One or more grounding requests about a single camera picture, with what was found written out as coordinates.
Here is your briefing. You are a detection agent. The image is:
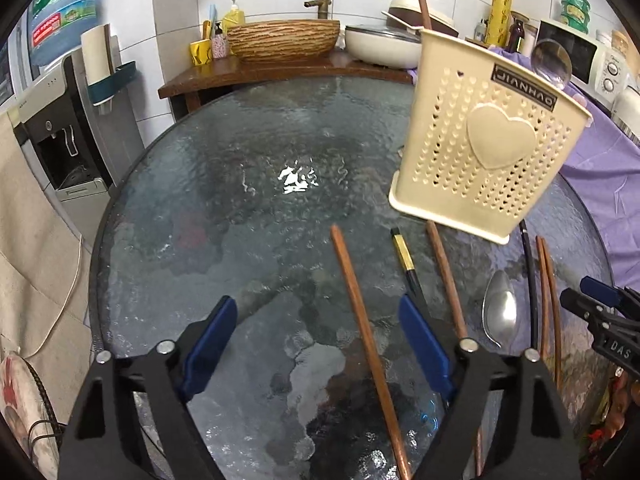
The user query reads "black chopstick with gold band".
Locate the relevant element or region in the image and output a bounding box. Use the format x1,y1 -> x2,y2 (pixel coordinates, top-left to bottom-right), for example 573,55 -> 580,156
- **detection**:
390,227 -> 426,311

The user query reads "brown glass bottle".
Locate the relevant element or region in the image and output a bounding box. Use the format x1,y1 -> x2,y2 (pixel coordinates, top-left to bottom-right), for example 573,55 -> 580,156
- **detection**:
509,12 -> 530,53

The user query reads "white cable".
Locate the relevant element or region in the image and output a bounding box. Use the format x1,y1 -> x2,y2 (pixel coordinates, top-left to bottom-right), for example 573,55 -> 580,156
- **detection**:
20,232 -> 84,361

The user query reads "stack of green bowls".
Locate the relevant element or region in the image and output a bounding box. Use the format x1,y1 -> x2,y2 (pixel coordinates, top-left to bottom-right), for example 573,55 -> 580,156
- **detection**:
559,0 -> 593,36

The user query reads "white rice paddle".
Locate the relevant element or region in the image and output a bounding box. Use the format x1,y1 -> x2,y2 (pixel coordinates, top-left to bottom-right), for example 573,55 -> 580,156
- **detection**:
382,10 -> 421,32

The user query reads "yellow roll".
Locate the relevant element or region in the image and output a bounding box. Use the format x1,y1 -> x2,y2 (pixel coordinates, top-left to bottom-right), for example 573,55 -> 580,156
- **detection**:
486,0 -> 513,46

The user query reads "metal spoon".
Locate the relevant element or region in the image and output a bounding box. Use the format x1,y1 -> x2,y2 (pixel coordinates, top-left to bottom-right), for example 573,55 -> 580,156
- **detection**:
481,270 -> 518,348

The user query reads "blue water jug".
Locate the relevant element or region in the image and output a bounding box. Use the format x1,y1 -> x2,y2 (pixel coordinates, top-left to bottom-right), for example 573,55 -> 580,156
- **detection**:
27,0 -> 101,68

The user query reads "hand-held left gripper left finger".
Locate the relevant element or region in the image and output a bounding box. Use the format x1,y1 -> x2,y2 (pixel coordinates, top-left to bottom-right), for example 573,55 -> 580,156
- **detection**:
57,296 -> 238,480

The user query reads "wooden counter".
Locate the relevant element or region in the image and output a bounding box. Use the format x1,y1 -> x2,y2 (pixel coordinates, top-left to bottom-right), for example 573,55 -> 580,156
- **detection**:
158,52 -> 416,113

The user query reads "woven pattern wash basin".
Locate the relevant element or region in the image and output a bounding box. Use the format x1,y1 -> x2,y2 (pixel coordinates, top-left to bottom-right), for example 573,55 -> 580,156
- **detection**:
226,19 -> 342,63

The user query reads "brass faucet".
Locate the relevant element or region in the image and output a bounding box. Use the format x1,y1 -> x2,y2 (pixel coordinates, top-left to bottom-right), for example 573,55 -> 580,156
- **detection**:
303,0 -> 333,22

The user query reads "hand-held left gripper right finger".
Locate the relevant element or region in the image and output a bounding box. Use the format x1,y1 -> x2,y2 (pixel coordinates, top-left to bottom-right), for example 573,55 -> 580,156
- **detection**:
398,294 -> 586,480

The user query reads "beige cloth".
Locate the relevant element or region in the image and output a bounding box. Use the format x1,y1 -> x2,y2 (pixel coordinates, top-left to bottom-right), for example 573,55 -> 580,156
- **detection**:
0,110 -> 96,356

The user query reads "yellow cup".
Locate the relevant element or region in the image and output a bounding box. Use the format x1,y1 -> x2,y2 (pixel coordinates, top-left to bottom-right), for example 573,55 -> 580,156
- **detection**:
188,37 -> 213,67

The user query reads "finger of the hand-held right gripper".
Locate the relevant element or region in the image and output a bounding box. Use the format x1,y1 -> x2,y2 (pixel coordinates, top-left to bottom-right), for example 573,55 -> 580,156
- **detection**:
560,287 -> 628,333
580,276 -> 640,313

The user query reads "yellow soap bottle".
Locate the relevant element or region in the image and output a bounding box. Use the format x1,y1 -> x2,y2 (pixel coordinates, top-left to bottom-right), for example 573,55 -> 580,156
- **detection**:
221,0 -> 246,33

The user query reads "white pan with glass lid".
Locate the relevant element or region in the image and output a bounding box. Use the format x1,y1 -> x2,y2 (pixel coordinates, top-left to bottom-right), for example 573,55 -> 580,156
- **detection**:
345,22 -> 423,68

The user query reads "red patterned cloth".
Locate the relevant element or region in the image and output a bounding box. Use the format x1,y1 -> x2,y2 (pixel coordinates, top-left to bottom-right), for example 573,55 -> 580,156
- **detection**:
0,352 -> 61,476

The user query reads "thin black chopstick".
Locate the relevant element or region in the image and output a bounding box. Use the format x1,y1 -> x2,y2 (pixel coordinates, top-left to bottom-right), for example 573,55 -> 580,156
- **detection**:
518,220 -> 543,356

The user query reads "white microwave oven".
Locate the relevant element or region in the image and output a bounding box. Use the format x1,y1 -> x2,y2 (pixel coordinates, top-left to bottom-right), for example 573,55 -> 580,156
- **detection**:
537,17 -> 633,108

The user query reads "cream perforated utensil holder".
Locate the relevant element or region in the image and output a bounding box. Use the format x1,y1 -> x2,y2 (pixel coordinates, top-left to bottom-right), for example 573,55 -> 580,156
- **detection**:
388,28 -> 593,246

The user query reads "teal wall holder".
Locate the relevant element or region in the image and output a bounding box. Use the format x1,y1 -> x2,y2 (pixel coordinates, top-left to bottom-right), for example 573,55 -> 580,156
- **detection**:
87,60 -> 138,107

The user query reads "purple floral cloth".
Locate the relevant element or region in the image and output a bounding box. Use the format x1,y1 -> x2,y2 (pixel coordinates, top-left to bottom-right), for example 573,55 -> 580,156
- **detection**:
487,42 -> 640,321

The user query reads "white and brown rice cooker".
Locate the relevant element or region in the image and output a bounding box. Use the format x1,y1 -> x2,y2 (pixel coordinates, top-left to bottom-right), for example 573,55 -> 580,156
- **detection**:
382,0 -> 458,38

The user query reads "white appliance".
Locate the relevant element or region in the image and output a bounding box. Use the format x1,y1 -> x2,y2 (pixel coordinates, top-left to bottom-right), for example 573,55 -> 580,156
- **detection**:
610,85 -> 640,142

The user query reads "shiny round ladle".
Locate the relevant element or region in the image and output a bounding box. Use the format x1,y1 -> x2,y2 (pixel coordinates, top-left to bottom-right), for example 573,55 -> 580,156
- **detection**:
531,39 -> 573,92

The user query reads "grey water dispenser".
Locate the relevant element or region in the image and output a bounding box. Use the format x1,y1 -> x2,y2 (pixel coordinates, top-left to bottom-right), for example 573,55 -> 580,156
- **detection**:
12,50 -> 143,216

